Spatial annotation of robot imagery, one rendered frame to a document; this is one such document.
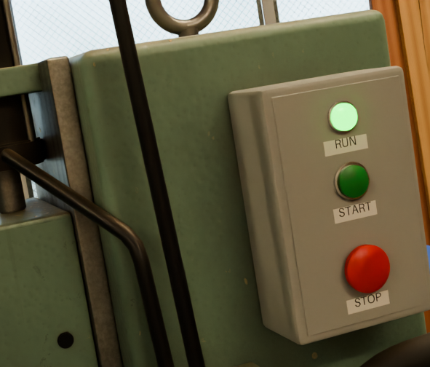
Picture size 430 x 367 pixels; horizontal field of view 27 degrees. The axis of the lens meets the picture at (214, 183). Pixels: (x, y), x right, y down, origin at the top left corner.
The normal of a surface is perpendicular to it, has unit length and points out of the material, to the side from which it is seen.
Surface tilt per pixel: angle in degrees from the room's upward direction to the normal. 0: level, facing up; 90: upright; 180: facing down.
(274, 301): 90
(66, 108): 90
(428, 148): 86
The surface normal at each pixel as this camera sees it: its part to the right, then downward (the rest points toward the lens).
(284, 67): 0.34, 0.06
